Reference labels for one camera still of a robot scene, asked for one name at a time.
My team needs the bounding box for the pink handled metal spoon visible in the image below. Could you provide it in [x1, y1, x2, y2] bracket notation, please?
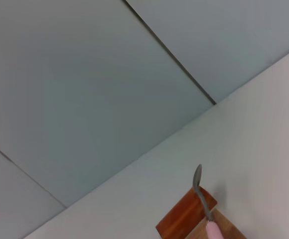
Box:
[192, 163, 224, 239]

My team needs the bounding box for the reddish brown wooden block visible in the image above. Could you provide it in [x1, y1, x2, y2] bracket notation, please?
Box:
[155, 186, 218, 239]

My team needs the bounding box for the light brown wooden block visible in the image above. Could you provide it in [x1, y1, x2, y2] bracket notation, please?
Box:
[188, 208, 248, 239]

